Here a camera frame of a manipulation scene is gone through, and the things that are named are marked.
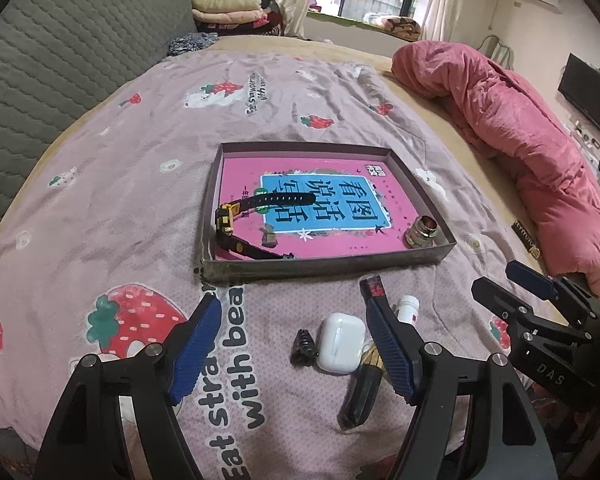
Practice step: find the white earbuds charging case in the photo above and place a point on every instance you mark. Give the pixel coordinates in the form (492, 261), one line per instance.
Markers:
(340, 344)

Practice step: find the small white pill bottle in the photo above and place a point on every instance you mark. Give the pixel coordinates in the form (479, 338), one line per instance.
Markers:
(407, 309)

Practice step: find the dark floral cloth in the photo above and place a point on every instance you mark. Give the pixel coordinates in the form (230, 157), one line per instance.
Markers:
(191, 42)

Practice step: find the red black lighter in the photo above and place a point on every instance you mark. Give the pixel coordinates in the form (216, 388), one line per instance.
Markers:
(372, 287)

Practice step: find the grey quilted headboard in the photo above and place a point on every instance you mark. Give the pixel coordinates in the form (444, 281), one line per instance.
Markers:
(60, 58)

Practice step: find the folded blankets stack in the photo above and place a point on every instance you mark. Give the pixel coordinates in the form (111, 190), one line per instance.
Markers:
(237, 17)

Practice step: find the black wall television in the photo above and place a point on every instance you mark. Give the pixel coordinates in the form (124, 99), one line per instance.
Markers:
(580, 86)

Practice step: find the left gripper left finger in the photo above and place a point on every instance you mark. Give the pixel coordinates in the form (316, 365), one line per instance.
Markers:
(85, 438)

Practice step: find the pink crumpled quilt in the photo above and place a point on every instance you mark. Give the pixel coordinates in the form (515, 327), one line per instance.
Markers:
(504, 118)

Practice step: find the yellow black wrist watch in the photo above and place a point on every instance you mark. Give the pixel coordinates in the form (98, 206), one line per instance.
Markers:
(240, 229)

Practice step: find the pink strawberry print bedsheet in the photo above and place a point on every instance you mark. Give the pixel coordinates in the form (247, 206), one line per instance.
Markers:
(252, 414)

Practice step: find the grey cardboard box tray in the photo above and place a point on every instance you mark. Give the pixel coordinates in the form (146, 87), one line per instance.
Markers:
(217, 266)

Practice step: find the black hair claw clip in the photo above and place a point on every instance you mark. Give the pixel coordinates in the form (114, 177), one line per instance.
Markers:
(304, 351)

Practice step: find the brass metal ring fitting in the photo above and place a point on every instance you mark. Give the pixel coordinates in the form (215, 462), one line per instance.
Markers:
(421, 233)

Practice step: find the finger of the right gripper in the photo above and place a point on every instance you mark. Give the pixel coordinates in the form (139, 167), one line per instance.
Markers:
(509, 308)
(535, 277)

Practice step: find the pink Chinese picture book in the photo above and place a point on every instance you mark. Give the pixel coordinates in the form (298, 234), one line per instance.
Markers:
(361, 207)

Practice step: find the black gold folding knife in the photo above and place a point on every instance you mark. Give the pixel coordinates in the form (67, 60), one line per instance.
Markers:
(363, 391)

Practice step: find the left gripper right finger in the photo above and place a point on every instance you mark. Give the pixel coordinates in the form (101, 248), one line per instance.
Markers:
(473, 419)

